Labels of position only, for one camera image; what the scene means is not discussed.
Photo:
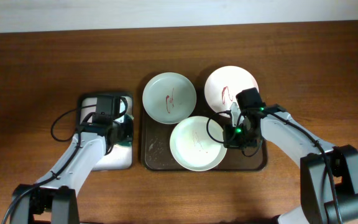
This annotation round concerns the cream white plate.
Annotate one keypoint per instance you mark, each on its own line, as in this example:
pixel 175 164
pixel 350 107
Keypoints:
pixel 195 143

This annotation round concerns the pale green plate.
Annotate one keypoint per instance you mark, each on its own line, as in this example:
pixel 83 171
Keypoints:
pixel 169 98

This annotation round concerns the green yellow sponge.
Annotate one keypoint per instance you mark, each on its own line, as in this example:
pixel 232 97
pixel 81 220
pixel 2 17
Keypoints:
pixel 126 131

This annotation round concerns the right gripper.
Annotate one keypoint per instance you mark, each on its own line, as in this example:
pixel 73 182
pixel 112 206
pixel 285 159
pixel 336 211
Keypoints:
pixel 230 141

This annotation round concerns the pink plate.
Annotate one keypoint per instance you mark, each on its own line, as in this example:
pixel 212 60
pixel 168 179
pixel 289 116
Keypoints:
pixel 224 84

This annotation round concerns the small black soapy tray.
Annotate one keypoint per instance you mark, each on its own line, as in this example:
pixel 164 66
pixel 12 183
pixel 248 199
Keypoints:
pixel 119 157

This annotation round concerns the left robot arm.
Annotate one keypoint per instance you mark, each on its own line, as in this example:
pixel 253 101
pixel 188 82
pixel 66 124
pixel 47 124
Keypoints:
pixel 102 141

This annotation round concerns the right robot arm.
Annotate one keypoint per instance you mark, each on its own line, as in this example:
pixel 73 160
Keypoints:
pixel 328 173

